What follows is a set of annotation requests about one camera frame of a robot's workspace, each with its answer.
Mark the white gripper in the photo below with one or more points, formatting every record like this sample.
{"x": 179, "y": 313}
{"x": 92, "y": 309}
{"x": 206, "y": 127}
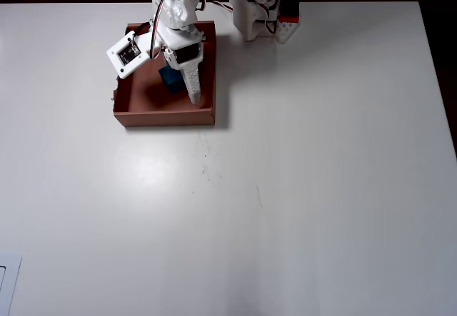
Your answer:
{"x": 188, "y": 58}

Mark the blue cube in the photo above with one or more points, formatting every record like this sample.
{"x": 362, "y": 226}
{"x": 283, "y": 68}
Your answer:
{"x": 171, "y": 80}

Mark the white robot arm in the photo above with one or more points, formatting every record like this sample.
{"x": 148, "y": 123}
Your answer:
{"x": 175, "y": 9}

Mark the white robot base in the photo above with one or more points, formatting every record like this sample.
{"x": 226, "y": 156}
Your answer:
{"x": 246, "y": 23}

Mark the brown cardboard box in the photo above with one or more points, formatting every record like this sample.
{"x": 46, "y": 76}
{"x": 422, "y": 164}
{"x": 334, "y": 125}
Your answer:
{"x": 143, "y": 116}

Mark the white flat panel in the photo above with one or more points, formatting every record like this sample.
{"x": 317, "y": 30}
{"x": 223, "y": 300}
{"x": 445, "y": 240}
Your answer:
{"x": 14, "y": 269}

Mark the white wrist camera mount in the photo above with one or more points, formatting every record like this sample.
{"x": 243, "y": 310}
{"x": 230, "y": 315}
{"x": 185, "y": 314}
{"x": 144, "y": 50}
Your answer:
{"x": 128, "y": 55}

